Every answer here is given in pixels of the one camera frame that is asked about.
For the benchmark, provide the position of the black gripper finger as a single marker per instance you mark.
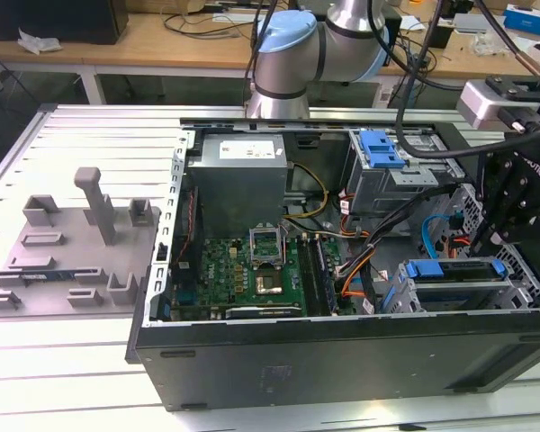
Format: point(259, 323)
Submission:
point(499, 180)
point(535, 229)

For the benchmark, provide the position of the hard disk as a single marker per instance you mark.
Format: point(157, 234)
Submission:
point(425, 268)

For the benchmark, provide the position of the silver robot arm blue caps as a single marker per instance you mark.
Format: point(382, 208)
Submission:
point(288, 58)

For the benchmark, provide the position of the grey metal disk bay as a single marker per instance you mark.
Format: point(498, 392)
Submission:
point(459, 300)

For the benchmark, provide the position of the blue plastic latch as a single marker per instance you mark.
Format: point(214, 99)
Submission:
point(378, 150)

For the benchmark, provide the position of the grey optical drive cage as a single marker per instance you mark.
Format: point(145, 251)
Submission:
point(373, 189)

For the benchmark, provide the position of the clear plastic wrap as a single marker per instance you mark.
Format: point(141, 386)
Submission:
point(483, 45)

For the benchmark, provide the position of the flat grey device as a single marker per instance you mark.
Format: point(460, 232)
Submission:
point(472, 22)

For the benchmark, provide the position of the blue cardboard box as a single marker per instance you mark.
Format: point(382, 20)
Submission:
point(528, 20)

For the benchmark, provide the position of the dark installed RAM stick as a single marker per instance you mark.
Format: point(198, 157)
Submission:
point(326, 274)

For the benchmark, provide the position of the black RAM slot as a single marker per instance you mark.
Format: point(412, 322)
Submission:
point(307, 274)

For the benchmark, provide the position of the black open PC case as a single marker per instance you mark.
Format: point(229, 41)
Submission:
point(342, 360)

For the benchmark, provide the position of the CPU socket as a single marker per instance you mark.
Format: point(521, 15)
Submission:
point(267, 282)

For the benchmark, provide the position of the grey power supply unit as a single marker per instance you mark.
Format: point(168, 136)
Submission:
point(238, 189)

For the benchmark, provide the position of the black graphics card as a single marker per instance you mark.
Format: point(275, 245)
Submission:
point(261, 312)

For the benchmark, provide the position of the green motherboard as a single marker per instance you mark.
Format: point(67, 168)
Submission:
point(220, 270)

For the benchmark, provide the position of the white paper sheet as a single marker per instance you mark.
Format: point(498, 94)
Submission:
point(236, 17)

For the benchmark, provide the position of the wooden desk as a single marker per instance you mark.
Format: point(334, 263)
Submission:
point(139, 45)

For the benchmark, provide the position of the grey parts rack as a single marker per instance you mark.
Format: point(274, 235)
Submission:
point(72, 261)

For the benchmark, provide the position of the RAM stick with blue label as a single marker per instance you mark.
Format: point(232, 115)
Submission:
point(49, 274)

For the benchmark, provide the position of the large black box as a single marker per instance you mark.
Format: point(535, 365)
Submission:
point(49, 20)

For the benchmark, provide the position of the crumpled clear plastic bag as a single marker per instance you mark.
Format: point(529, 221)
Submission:
point(38, 42)

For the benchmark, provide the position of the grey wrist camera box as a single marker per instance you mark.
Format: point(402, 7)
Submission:
point(477, 101)

